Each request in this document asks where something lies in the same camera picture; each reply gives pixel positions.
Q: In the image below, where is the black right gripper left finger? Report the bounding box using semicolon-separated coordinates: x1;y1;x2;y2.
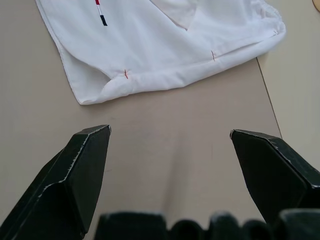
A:
0;124;112;240

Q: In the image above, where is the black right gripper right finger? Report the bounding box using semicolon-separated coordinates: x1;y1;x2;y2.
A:
229;128;320;224

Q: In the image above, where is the white t-shirt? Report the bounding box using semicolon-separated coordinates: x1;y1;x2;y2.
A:
34;0;287;106

